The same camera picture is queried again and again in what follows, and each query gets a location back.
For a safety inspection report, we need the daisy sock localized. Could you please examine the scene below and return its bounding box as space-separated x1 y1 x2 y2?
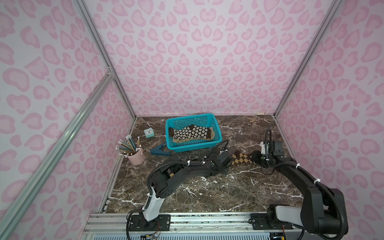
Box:
168 124 215 143

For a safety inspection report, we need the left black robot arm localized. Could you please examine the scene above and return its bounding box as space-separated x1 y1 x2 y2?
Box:
126 140 233 233

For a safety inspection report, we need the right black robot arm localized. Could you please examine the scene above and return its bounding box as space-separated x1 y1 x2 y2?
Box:
251 129 349 240

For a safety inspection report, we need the teal plastic basket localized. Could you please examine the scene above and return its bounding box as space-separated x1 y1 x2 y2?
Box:
166 114 223 153

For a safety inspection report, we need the small teal clock cube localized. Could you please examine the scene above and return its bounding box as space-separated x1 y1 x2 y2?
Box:
144 128 155 139

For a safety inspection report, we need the bundle of pencils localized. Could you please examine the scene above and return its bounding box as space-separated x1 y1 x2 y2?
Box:
115 135 142 158

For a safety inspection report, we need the aluminium front rail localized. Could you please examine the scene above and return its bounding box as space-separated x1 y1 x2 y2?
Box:
81 212 319 240

